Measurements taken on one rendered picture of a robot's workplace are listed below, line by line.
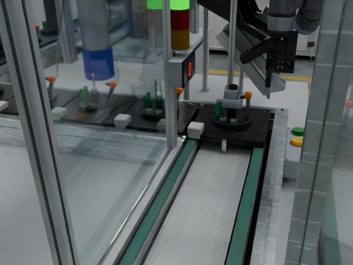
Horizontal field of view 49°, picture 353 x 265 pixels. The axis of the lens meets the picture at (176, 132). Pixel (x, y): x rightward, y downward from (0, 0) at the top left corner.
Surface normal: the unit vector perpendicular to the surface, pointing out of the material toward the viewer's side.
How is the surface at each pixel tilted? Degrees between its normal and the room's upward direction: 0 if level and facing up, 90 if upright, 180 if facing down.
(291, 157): 0
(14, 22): 90
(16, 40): 90
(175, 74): 90
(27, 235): 0
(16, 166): 0
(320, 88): 90
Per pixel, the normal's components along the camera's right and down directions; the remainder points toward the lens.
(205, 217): -0.02, -0.89
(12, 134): -0.28, 0.45
